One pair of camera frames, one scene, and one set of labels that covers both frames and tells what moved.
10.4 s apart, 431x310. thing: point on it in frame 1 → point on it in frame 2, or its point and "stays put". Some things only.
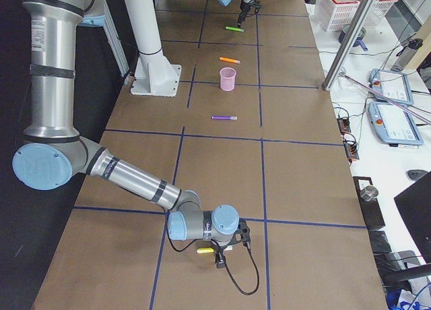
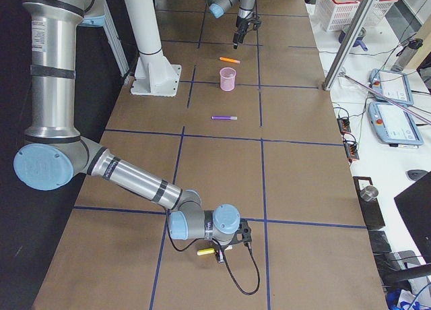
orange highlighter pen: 229,60 stays put
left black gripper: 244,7 → 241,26
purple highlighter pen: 224,117 stays put
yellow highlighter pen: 206,249 stays put
